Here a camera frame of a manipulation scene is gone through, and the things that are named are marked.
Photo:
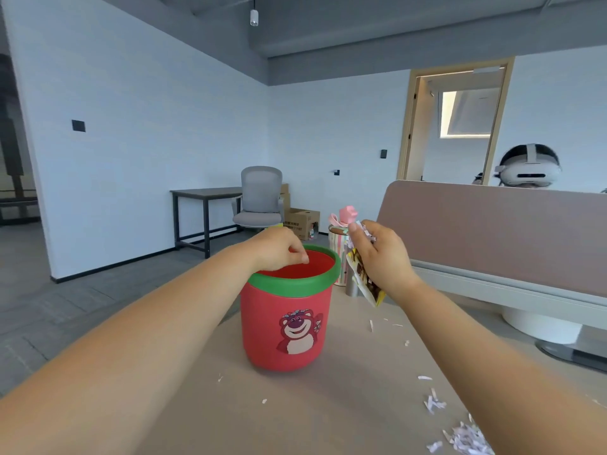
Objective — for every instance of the person's left hand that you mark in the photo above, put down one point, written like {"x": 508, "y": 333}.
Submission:
{"x": 280, "y": 248}

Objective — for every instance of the person's right hand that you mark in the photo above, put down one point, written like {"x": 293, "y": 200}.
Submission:
{"x": 386, "y": 260}

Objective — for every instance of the yellow brown snack wrapper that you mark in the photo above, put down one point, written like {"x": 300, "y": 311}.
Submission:
{"x": 367, "y": 284}

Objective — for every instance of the red bin with green rim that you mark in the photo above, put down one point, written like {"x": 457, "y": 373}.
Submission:
{"x": 265, "y": 336}

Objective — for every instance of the white paper shreds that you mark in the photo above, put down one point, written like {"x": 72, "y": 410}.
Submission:
{"x": 467, "y": 438}

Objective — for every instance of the person's left forearm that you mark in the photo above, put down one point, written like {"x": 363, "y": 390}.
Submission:
{"x": 118, "y": 364}

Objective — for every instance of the person's right forearm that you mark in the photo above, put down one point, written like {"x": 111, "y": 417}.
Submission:
{"x": 498, "y": 374}

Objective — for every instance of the yellow bag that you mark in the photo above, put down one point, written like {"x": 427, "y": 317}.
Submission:
{"x": 275, "y": 225}

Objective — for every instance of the open cardboard box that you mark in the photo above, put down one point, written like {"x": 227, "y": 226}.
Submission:
{"x": 299, "y": 225}

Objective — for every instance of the striped bottle with pink lid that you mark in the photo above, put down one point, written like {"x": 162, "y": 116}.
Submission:
{"x": 339, "y": 251}

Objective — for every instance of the tall cardboard box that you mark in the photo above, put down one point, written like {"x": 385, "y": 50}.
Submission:
{"x": 285, "y": 196}

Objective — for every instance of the grey office chair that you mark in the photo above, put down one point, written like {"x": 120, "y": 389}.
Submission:
{"x": 261, "y": 189}

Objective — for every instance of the grey metal desk shelf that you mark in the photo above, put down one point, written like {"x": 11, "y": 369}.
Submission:
{"x": 474, "y": 286}

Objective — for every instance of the dark table with black legs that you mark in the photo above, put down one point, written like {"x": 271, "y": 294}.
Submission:
{"x": 204, "y": 193}

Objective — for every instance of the pink desk partition panel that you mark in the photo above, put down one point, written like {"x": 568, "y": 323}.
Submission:
{"x": 498, "y": 232}

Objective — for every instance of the white headset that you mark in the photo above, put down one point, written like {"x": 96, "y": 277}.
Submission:
{"x": 526, "y": 177}

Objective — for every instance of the white round stand base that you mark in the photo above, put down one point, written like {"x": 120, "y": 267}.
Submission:
{"x": 540, "y": 326}

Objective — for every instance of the white pendant lamp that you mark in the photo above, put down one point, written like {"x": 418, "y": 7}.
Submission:
{"x": 254, "y": 17}

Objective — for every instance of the black framed glass door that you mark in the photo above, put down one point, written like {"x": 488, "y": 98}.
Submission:
{"x": 9, "y": 137}

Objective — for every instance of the wooden door frame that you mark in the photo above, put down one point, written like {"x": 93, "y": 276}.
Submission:
{"x": 407, "y": 137}

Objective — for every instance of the black wall switch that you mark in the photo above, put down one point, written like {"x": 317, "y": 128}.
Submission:
{"x": 78, "y": 126}

